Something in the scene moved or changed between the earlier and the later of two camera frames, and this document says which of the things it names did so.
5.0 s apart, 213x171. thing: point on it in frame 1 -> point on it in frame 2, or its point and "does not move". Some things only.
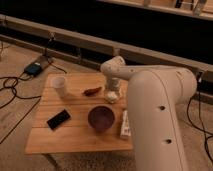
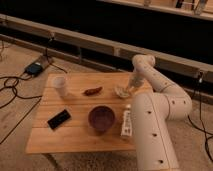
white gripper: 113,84 -> 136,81
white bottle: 125,130 does not move
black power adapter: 33,69 does not move
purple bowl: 101,118 does not move
